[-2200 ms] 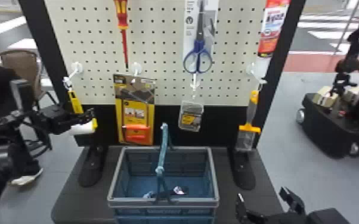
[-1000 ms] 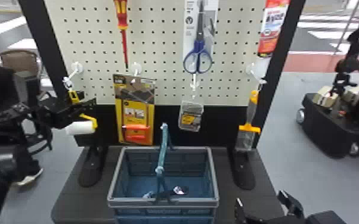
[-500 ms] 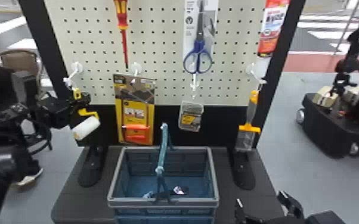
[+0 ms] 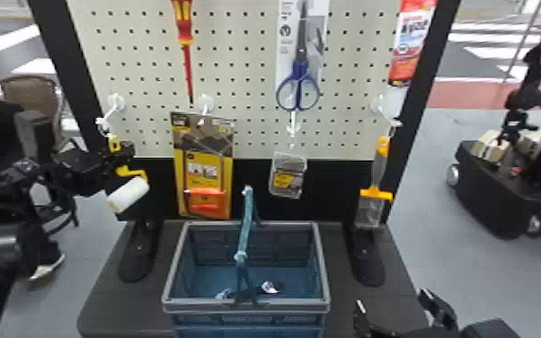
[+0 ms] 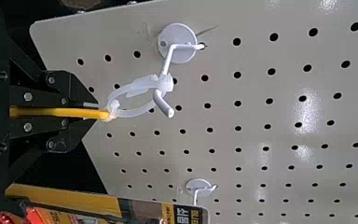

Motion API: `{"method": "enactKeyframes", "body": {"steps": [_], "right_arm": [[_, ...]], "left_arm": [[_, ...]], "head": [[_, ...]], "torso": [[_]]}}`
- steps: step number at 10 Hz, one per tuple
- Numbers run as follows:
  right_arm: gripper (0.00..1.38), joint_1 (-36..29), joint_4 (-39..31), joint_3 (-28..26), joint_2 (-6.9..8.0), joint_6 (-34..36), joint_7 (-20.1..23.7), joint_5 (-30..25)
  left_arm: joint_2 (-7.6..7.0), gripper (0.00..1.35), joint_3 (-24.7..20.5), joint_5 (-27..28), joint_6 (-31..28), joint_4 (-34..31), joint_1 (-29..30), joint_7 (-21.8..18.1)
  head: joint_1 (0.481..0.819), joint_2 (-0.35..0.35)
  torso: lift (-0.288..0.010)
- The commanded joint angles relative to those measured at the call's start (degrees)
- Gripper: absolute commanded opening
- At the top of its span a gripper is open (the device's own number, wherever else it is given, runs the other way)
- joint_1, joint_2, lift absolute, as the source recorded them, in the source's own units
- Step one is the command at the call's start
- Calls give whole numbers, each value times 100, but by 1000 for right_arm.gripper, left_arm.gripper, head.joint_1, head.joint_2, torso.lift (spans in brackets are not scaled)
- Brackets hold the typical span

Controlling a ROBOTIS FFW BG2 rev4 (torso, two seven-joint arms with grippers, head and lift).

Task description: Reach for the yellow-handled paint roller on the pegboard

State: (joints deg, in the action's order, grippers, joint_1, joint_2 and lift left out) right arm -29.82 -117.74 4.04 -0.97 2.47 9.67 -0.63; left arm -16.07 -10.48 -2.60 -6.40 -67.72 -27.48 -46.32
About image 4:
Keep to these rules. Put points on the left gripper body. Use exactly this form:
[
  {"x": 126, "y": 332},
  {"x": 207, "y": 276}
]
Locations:
[{"x": 82, "y": 172}]

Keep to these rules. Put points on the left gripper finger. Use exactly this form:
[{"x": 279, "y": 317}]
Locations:
[{"x": 122, "y": 152}]

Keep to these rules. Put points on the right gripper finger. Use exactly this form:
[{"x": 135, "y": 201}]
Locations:
[
  {"x": 438, "y": 309},
  {"x": 365, "y": 323}
]

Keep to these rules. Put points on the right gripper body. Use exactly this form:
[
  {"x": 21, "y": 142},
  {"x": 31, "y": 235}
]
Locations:
[{"x": 421, "y": 333}]

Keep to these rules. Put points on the white paint roller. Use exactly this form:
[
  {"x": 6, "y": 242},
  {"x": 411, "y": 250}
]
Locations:
[{"x": 128, "y": 193}]

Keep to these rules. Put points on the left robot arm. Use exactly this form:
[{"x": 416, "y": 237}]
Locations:
[{"x": 6, "y": 179}]

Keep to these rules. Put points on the orange tool on yellow card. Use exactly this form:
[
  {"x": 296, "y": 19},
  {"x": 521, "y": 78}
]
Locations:
[{"x": 203, "y": 165}]

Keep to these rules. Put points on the person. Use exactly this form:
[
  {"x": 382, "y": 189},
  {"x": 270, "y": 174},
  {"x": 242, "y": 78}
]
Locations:
[{"x": 37, "y": 245}]

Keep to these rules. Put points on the brown chair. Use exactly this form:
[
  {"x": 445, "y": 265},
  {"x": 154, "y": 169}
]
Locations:
[{"x": 30, "y": 94}]

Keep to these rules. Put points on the blue basket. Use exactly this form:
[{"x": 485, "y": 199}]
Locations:
[{"x": 247, "y": 278}]

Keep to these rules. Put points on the yellow brush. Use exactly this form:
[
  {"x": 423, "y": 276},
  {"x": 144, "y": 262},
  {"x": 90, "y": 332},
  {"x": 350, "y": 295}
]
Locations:
[{"x": 375, "y": 193}]

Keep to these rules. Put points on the red yellow screwdriver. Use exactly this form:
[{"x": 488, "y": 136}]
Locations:
[{"x": 185, "y": 28}]

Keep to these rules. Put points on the white pegboard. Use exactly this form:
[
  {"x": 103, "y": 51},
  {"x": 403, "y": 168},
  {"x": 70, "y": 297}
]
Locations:
[{"x": 242, "y": 61}]

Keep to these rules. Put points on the small clear packet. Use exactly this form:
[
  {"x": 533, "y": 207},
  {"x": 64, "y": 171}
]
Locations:
[{"x": 287, "y": 174}]

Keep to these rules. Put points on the blue scissors on card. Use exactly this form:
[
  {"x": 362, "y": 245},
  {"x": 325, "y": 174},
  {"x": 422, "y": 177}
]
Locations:
[{"x": 300, "y": 75}]

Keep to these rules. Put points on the red packet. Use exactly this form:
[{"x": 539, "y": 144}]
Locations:
[{"x": 412, "y": 42}]

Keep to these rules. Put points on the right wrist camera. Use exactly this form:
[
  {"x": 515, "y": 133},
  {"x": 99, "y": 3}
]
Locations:
[{"x": 490, "y": 329}]

